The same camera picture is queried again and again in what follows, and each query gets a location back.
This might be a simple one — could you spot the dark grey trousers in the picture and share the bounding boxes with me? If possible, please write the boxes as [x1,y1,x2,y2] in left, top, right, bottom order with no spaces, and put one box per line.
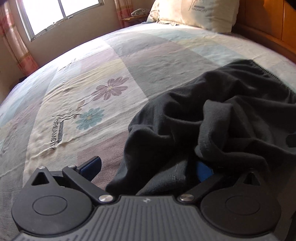
[105,59,296,241]

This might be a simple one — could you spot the wooden bedside table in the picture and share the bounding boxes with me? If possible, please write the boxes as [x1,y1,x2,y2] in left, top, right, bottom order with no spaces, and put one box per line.
[121,15,148,28]

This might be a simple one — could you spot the cream printed pillow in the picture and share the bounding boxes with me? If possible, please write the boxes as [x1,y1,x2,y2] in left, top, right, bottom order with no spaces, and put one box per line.
[147,0,239,33]

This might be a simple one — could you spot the orange wooden headboard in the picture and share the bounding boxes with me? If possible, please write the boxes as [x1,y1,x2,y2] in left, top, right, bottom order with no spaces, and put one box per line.
[232,0,295,63]

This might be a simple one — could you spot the pink checked right curtain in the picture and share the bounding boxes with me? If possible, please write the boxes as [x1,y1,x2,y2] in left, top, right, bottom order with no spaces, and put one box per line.
[114,0,133,28]

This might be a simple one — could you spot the window with white frame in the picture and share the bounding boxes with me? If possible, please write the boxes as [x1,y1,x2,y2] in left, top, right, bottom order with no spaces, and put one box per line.
[16,0,104,41]

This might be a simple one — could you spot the pastel patchwork bed sheet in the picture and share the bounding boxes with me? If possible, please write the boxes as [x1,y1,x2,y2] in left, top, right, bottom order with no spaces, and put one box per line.
[1,23,295,240]

